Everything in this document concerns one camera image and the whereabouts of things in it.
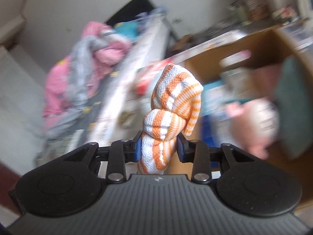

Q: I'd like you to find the blue and white book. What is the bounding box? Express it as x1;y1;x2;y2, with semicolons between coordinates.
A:
200;80;230;117

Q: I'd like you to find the red tissue pack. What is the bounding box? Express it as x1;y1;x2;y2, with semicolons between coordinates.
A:
134;60;169;96

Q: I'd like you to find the orange white striped towel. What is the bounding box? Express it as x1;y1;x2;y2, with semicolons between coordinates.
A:
137;64;204;174

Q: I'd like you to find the black chair back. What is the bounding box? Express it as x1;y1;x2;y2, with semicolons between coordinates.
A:
104;0;179;41

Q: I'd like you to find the teal cloth on bed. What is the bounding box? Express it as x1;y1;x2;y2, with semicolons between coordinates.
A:
113;21;139;42

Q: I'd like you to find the brown cardboard box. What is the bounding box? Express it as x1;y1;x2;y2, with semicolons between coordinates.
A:
172;27;312;208

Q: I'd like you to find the pink plush toy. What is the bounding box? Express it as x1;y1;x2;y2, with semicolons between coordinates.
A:
226;98;280;160

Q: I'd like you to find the pink and grey quilt pile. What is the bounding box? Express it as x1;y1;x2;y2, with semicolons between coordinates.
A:
42;21;132;139

